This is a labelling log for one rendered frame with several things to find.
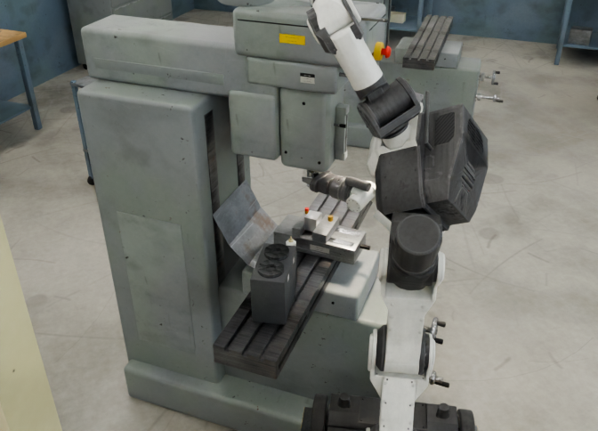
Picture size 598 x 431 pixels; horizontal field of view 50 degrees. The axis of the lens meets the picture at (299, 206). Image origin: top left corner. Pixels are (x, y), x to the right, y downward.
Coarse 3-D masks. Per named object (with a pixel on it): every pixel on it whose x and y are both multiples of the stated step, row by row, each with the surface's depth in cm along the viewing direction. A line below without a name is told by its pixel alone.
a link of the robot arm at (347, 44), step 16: (352, 16) 166; (320, 32) 168; (336, 32) 169; (352, 32) 167; (336, 48) 168; (352, 48) 168; (352, 64) 170; (368, 64) 171; (352, 80) 173; (368, 80) 172
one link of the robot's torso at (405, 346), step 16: (384, 256) 176; (384, 272) 176; (384, 288) 184; (432, 288) 184; (400, 304) 185; (416, 304) 185; (432, 304) 184; (400, 320) 188; (416, 320) 187; (384, 336) 195; (400, 336) 190; (416, 336) 189; (384, 352) 193; (400, 352) 192; (416, 352) 191; (384, 368) 195; (400, 368) 194; (416, 368) 193
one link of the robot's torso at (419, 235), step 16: (400, 224) 162; (416, 224) 161; (432, 224) 161; (400, 240) 160; (416, 240) 159; (432, 240) 159; (400, 256) 164; (416, 256) 159; (432, 256) 163; (416, 272) 169
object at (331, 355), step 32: (224, 288) 274; (224, 320) 282; (320, 320) 262; (352, 320) 256; (384, 320) 255; (320, 352) 271; (352, 352) 264; (288, 384) 288; (320, 384) 281; (352, 384) 273
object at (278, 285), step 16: (272, 256) 224; (288, 256) 226; (256, 272) 218; (272, 272) 216; (288, 272) 220; (256, 288) 216; (272, 288) 215; (288, 288) 223; (256, 304) 220; (272, 304) 219; (288, 304) 226; (256, 320) 224; (272, 320) 223
